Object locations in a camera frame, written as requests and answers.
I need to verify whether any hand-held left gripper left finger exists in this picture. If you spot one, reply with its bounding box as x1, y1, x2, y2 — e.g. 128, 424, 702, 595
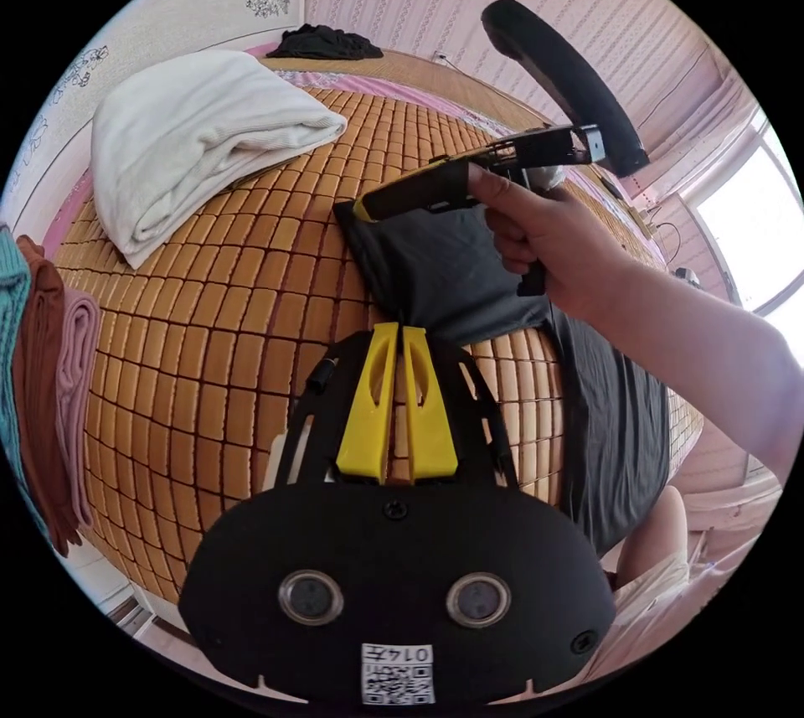
336, 322, 400, 485

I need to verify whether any person's right hand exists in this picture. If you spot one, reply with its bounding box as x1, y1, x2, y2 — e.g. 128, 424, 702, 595
469, 162, 632, 324

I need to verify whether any person's right forearm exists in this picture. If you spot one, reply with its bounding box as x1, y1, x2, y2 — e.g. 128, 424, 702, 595
590, 262, 804, 483

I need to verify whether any black short sleeve shirt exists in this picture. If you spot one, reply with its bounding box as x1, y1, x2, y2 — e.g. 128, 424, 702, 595
332, 199, 672, 557

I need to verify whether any white folded blanket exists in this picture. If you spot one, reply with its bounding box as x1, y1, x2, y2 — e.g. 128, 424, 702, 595
90, 49, 349, 271

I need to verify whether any black crumpled garment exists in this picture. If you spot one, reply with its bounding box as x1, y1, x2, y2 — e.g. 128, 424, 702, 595
265, 23, 385, 61

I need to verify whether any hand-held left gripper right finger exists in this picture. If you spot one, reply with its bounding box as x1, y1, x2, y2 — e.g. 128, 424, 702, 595
401, 325, 458, 485

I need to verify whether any window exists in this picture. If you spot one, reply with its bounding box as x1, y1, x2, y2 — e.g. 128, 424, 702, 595
689, 113, 804, 318

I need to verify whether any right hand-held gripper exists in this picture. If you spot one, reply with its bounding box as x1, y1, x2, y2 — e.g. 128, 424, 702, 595
352, 124, 606, 297

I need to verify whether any bed with woven mat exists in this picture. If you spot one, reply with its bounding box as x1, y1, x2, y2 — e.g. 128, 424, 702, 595
3, 0, 708, 613

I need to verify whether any pile of clothes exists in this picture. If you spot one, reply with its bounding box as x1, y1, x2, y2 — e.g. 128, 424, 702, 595
0, 224, 103, 557

